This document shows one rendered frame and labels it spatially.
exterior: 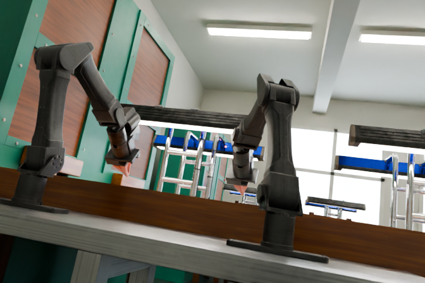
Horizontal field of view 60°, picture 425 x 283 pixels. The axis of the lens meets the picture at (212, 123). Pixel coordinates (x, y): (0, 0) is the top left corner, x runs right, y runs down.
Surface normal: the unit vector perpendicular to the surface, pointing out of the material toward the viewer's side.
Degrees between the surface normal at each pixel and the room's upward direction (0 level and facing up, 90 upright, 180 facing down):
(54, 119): 91
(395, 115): 90
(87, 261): 90
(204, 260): 90
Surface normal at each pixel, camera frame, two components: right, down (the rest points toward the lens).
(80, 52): 0.91, 0.04
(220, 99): -0.20, -0.27
